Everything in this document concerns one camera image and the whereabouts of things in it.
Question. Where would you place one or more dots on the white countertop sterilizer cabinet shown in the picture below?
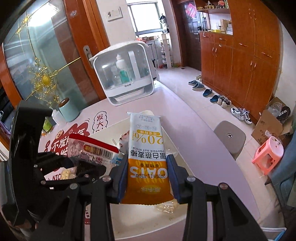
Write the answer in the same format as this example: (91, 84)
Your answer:
(125, 72)

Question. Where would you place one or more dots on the white squeeze bottle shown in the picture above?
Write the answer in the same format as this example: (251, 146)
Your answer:
(58, 118)

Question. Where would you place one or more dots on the red white candy packet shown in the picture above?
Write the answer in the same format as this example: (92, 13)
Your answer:
(124, 142)

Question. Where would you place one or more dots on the cardboard box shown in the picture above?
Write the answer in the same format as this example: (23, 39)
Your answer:
(268, 125)

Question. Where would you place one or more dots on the wooden cabinet wall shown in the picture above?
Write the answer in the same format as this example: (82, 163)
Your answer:
(244, 66)

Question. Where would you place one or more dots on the orange oats bar packet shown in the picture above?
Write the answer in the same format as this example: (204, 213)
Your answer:
(146, 159)

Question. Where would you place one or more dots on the teal canister brown lid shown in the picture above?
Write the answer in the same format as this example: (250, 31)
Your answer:
(68, 110)

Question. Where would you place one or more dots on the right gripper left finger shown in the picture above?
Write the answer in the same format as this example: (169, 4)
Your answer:
(64, 203)

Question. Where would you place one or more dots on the grey round stool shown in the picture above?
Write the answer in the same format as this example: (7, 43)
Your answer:
(231, 136)

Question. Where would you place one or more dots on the pink plastic stool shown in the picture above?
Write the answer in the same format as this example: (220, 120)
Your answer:
(268, 155)

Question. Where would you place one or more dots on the clear bottle green label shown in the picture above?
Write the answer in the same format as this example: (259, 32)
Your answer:
(47, 126)

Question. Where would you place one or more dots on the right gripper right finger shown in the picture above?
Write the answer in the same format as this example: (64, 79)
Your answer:
(231, 219)

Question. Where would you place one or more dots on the red date snack packet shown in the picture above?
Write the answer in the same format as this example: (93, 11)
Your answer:
(92, 151)

